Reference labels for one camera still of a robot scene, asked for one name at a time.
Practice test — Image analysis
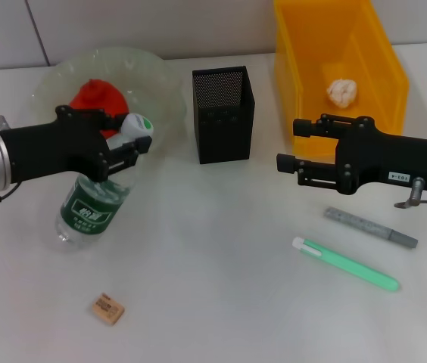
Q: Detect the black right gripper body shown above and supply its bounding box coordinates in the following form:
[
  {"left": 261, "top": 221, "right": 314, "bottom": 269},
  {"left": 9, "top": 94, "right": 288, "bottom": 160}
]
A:
[{"left": 334, "top": 116, "right": 427, "bottom": 196}]

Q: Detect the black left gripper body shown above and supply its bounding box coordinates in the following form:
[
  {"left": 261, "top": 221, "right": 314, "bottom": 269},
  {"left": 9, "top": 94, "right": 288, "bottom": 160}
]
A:
[{"left": 0, "top": 105, "right": 111, "bottom": 188}]

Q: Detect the red-orange fruit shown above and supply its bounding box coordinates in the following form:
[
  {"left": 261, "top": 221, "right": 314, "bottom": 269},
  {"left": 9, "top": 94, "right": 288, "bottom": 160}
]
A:
[{"left": 68, "top": 78, "right": 129, "bottom": 139}]

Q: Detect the white paper ball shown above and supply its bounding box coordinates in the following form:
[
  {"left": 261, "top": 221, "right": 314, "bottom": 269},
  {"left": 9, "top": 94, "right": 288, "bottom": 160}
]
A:
[{"left": 326, "top": 76, "right": 360, "bottom": 109}]

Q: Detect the clear bottle with green label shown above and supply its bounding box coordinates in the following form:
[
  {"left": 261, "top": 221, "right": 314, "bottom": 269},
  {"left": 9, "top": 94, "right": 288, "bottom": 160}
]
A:
[{"left": 54, "top": 112, "right": 156, "bottom": 254}]

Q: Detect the pale green glass fruit plate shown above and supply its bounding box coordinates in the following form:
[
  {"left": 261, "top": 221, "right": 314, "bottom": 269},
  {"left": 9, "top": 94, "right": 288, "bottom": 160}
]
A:
[{"left": 30, "top": 46, "right": 186, "bottom": 167}]

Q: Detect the black mesh pen holder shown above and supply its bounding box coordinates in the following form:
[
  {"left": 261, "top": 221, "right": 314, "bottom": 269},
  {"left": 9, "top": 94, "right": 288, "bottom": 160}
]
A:
[{"left": 192, "top": 65, "right": 257, "bottom": 165}]

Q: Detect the grey marker pen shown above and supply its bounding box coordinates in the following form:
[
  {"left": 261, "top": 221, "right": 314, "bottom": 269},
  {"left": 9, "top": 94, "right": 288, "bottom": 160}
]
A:
[{"left": 322, "top": 206, "right": 419, "bottom": 251}]

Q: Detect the mint green pen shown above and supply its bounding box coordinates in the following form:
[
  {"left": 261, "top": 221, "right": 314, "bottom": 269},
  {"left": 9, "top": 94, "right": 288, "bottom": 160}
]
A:
[{"left": 291, "top": 235, "right": 401, "bottom": 293}]

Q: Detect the tan rectangular eraser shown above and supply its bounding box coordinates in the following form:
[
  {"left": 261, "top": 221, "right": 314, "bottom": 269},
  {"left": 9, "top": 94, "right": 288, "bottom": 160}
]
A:
[{"left": 86, "top": 291, "right": 126, "bottom": 327}]

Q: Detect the right wrist silver connector plug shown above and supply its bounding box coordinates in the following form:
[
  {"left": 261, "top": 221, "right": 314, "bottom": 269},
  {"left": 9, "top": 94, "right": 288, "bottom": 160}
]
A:
[{"left": 393, "top": 176, "right": 427, "bottom": 209}]

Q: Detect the yellow plastic bin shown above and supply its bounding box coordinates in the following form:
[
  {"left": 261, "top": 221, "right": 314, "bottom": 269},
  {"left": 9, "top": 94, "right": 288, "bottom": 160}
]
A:
[{"left": 273, "top": 0, "right": 411, "bottom": 158}]

